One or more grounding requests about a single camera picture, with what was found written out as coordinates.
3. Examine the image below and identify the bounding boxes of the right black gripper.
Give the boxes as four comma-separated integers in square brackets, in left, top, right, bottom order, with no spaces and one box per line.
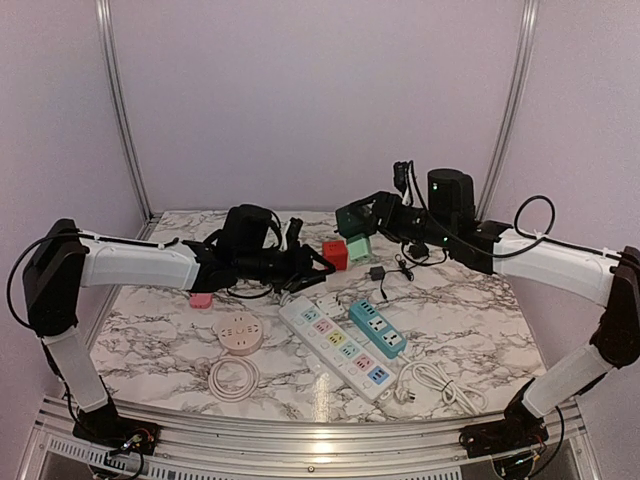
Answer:
[350,190,456,248]

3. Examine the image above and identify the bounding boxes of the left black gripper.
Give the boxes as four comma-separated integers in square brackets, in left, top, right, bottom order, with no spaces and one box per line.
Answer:
[236,240,337,294]

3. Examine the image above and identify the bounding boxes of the light green plug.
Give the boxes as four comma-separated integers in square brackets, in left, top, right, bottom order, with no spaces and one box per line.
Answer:
[346,234,372,264]

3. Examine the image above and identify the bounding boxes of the red cube socket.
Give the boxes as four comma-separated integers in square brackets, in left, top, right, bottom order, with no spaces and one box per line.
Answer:
[322,240,349,271]

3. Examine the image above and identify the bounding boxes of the white plug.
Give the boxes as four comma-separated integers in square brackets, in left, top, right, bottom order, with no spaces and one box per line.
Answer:
[315,295,347,319]

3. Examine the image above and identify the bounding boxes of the black power adapter with cable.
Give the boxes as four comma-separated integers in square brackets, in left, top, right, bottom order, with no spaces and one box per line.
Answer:
[368,254,415,301]

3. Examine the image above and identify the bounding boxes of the white multicolour power strip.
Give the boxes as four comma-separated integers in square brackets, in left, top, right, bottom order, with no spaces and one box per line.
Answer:
[279,297,397,403]

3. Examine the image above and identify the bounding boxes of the pink round power strip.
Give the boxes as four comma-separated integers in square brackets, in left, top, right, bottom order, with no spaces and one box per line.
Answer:
[212,312,264,356]

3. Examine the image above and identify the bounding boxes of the pink cube socket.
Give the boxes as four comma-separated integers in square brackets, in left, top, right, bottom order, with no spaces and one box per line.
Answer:
[189,293,213,310]

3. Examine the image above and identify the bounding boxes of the teal power strip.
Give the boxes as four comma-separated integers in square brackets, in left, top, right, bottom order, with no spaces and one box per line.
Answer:
[348,300,407,359]

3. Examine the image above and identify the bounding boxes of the dark green cube plug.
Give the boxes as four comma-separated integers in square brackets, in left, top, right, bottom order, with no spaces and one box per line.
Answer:
[335,214,377,239]

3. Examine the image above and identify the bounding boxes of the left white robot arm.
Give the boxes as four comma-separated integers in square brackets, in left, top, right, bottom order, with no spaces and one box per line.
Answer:
[7,219,336,445]

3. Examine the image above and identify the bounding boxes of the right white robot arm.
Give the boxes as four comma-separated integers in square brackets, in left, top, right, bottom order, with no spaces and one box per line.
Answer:
[336,191,639,448]

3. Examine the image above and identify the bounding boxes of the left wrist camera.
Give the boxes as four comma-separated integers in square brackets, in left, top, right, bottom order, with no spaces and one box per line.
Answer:
[217,204,282,251]

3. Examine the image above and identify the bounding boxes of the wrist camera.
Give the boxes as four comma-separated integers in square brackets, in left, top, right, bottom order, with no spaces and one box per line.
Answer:
[217,204,282,251]
[392,159,479,221]

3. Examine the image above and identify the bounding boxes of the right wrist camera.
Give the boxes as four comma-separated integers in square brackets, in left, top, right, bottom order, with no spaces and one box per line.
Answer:
[392,159,479,221]

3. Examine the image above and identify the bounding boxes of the white bundled power cord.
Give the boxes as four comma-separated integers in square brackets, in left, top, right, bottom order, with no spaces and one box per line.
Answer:
[394,357,489,414]

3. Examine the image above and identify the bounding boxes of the right aluminium frame post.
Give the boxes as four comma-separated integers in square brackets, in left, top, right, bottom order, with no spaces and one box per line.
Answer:
[477,0,540,219]

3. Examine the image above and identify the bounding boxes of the aluminium frame post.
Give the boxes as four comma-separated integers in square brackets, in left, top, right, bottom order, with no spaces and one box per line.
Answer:
[477,0,540,219]
[95,0,153,223]

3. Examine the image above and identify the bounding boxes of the aluminium front rail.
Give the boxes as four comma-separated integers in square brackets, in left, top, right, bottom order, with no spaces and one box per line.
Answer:
[14,394,606,480]

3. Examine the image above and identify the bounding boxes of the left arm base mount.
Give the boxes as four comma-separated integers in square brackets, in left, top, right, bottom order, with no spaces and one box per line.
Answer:
[73,408,160,455]

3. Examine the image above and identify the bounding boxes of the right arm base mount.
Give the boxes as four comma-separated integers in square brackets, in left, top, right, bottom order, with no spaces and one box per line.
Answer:
[459,411,549,458]

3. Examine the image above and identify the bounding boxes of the left aluminium frame post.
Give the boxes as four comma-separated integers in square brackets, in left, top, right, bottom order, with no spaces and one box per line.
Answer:
[95,0,153,223]

